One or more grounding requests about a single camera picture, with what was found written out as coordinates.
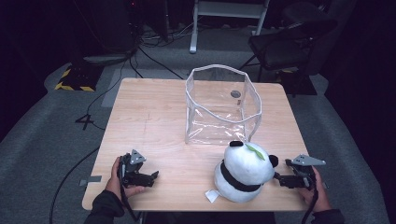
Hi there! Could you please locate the white metal stand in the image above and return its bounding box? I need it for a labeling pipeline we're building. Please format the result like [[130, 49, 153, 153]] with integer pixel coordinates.
[[189, 0, 271, 55]]

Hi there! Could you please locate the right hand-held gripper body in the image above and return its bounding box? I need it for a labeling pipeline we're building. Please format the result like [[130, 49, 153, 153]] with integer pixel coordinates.
[[284, 153, 327, 190]]

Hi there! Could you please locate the panda plush toy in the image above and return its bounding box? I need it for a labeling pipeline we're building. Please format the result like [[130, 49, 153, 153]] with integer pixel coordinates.
[[205, 140, 280, 204]]

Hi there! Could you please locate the thick black floor cable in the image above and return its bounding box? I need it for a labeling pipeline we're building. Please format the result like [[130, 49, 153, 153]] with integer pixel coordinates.
[[49, 145, 101, 224]]

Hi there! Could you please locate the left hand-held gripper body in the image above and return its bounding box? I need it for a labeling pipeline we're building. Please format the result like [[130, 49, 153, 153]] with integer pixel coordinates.
[[119, 148, 148, 189]]

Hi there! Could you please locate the black chair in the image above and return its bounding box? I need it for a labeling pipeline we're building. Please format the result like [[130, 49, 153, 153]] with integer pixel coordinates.
[[238, 2, 340, 95]]

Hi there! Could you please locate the clear plastic bag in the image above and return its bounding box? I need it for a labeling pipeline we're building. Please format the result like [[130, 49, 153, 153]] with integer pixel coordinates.
[[184, 63, 263, 147]]

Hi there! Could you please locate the person's left hand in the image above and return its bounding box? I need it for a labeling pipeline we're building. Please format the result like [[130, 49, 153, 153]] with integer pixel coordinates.
[[105, 156, 146, 202]]

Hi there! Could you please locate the yellow black striped mat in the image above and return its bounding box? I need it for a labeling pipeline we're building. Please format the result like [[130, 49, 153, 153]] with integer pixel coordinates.
[[53, 63, 105, 93]]

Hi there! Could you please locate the thin black floor cable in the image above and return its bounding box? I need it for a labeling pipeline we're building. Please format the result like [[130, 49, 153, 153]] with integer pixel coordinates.
[[86, 57, 134, 132], [136, 46, 185, 80]]

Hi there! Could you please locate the black tape floor mark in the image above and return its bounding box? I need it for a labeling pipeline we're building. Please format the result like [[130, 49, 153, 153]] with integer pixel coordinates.
[[75, 114, 95, 132]]

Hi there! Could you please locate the black gripper strap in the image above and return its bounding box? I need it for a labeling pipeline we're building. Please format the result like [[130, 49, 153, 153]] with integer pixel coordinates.
[[119, 161, 140, 222], [300, 186, 320, 224]]

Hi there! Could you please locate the person's right hand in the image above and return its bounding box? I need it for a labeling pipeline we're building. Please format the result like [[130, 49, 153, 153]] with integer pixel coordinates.
[[296, 166, 332, 214]]

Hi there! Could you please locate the grey tape strip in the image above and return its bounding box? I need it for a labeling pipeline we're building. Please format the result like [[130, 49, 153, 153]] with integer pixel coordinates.
[[78, 175, 103, 188]]

